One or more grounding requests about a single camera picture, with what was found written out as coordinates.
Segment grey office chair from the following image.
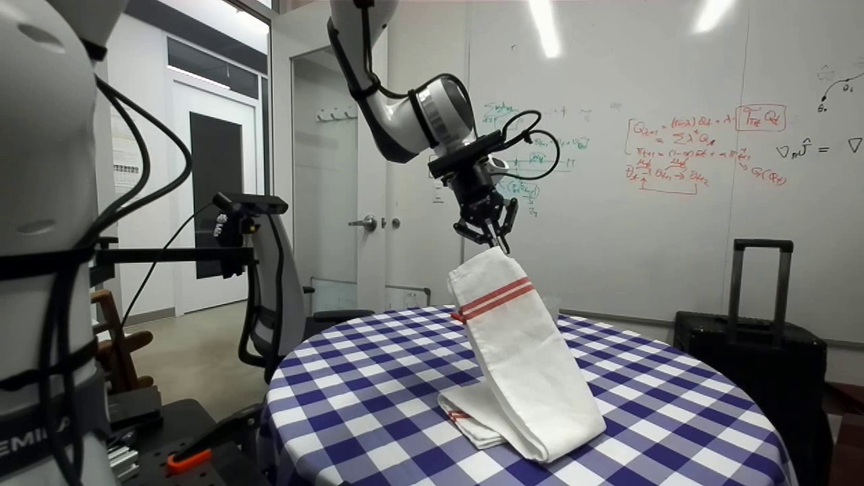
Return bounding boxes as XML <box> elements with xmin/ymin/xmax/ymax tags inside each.
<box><xmin>234</xmin><ymin>211</ymin><xmax>372</xmax><ymax>383</ymax></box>

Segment black camera mounting bar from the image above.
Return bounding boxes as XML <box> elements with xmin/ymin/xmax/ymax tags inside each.
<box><xmin>88</xmin><ymin>236</ymin><xmax>260</xmax><ymax>283</ymax></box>

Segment brown wooden stand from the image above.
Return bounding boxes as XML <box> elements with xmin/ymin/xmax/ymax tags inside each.
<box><xmin>88</xmin><ymin>287</ymin><xmax>156</xmax><ymax>394</ymax></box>

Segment black wheeled suitcase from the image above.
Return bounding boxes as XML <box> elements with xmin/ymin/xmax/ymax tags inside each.
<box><xmin>671</xmin><ymin>237</ymin><xmax>832</xmax><ymax>486</ymax></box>

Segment black camera on stand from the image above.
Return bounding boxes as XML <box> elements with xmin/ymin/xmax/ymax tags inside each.
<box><xmin>211</xmin><ymin>190</ymin><xmax>291</xmax><ymax>251</ymax></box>

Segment orange clamp handle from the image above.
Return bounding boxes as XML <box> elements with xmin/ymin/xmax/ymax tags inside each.
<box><xmin>161</xmin><ymin>446</ymin><xmax>215</xmax><ymax>479</ymax></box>

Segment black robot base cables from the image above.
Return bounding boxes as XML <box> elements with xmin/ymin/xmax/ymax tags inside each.
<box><xmin>34</xmin><ymin>76</ymin><xmax>196</xmax><ymax>486</ymax></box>

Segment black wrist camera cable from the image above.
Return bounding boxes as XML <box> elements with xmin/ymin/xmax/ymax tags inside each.
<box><xmin>489</xmin><ymin>107</ymin><xmax>563</xmax><ymax>187</ymax></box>

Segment blue white checkered tablecloth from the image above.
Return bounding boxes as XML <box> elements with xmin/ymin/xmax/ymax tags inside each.
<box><xmin>260</xmin><ymin>302</ymin><xmax>800</xmax><ymax>486</ymax></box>

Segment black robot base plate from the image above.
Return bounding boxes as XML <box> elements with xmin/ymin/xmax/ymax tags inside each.
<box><xmin>106</xmin><ymin>396</ymin><xmax>273</xmax><ymax>486</ymax></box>

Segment whiteboard with orange writing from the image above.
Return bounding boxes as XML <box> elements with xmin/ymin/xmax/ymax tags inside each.
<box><xmin>385</xmin><ymin>0</ymin><xmax>864</xmax><ymax>346</ymax></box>

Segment white door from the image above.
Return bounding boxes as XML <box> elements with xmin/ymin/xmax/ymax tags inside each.
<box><xmin>291</xmin><ymin>49</ymin><xmax>364</xmax><ymax>314</ymax></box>

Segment white towel with orange stripes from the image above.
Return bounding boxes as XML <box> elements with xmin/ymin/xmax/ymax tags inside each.
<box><xmin>436</xmin><ymin>245</ymin><xmax>611</xmax><ymax>467</ymax></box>

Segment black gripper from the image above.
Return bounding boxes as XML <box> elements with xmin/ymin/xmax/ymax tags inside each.
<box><xmin>445</xmin><ymin>160</ymin><xmax>520</xmax><ymax>256</ymax></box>

